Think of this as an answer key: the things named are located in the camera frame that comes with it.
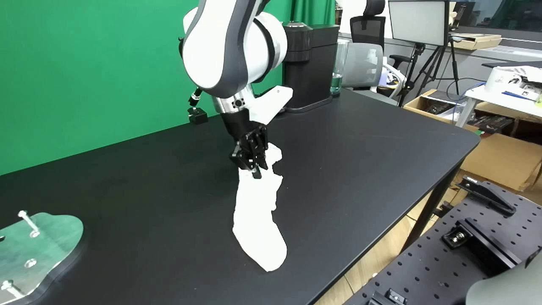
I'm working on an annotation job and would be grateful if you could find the black perforated breadboard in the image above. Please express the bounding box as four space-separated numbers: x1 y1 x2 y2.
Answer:
343 179 542 305

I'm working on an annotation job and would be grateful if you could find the grey office chair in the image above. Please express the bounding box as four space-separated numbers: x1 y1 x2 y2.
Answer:
336 40 385 92

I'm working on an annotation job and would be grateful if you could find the white cloth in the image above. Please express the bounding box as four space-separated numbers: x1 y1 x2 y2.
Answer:
230 140 289 274

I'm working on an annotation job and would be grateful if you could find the white device with papers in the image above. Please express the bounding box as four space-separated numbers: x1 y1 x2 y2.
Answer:
484 64 542 103

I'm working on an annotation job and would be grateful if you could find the black tripod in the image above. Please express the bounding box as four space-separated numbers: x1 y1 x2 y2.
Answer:
396 40 462 108

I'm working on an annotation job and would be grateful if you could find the white screw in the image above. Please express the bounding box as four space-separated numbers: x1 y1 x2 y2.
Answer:
0 277 25 301
16 208 42 238

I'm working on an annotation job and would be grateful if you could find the green backdrop cloth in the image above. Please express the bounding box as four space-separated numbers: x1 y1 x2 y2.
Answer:
0 0 340 175

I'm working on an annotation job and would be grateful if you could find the black office chair with headrest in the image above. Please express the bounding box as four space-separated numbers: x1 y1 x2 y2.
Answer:
348 0 389 45

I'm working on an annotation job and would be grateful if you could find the white desk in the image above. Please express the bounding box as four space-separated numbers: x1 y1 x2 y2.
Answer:
455 82 542 128

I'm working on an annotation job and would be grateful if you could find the small black slotted block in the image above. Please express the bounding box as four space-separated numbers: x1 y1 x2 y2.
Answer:
384 287 406 305

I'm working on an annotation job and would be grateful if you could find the grey rounded object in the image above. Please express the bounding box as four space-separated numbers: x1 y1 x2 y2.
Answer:
463 262 542 305

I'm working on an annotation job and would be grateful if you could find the tan box on desk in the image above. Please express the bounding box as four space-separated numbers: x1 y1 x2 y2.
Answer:
450 31 504 53

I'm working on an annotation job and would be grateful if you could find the black articulated stand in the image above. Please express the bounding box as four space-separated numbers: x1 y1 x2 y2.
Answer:
185 86 209 125

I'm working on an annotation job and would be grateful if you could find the open cardboard box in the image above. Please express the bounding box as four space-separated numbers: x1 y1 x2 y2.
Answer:
402 86 470 126

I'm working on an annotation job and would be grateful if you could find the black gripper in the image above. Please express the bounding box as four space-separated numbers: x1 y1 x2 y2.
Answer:
219 106 268 177

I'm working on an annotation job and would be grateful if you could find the white board panel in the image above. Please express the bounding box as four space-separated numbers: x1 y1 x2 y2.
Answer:
387 0 453 47

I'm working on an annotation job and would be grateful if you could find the black table leg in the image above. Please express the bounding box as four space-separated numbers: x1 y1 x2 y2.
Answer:
402 167 455 250

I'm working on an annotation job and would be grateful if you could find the flat cardboard box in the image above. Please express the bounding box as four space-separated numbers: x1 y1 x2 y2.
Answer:
458 131 542 194

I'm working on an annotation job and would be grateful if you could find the long black bracket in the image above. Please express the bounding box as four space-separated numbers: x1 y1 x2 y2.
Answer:
456 174 517 218

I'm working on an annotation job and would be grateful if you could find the clear acrylic plate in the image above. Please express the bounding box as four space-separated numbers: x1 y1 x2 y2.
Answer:
0 209 86 305

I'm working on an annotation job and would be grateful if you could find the black clamp block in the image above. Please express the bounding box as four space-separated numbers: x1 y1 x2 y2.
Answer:
440 218 521 270

